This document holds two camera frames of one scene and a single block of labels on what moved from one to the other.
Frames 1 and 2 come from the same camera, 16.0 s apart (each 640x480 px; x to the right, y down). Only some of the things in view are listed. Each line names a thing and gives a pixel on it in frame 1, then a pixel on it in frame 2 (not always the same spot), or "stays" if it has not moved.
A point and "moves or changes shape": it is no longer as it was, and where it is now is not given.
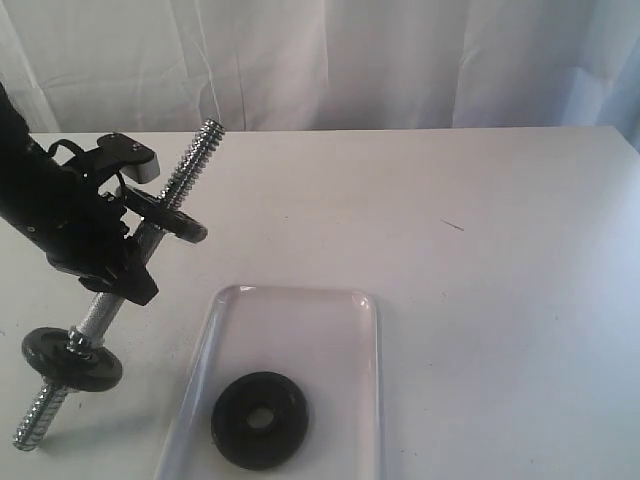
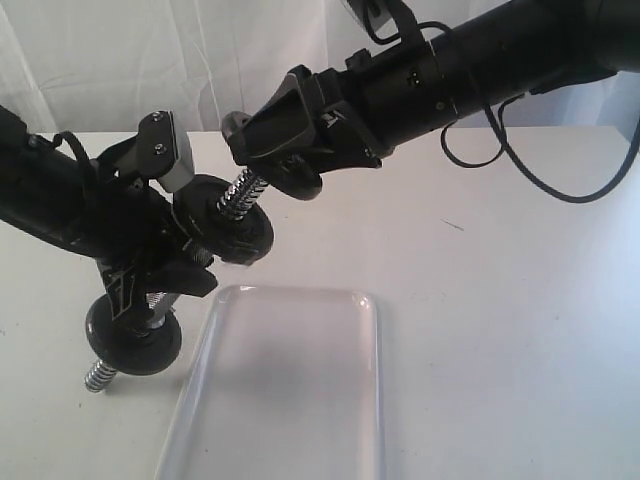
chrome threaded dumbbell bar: [100, 307] → [233, 205]
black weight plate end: [154, 211] moves or changes shape
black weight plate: [47, 353] → [128, 344]
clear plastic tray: [327, 341] stays
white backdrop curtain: [169, 66] stays
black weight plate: [250, 447] → [294, 176]
